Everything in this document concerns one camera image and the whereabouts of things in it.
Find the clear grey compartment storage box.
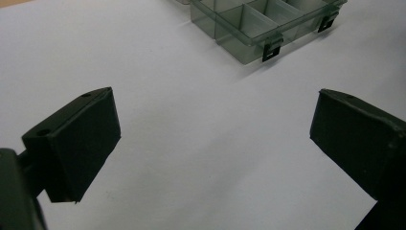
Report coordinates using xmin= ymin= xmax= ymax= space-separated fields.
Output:
xmin=174 ymin=0 xmax=350 ymax=66

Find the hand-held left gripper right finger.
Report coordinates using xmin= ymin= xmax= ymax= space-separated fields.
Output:
xmin=308 ymin=88 xmax=406 ymax=203

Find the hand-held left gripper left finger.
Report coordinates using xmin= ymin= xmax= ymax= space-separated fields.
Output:
xmin=21 ymin=86 xmax=123 ymax=204

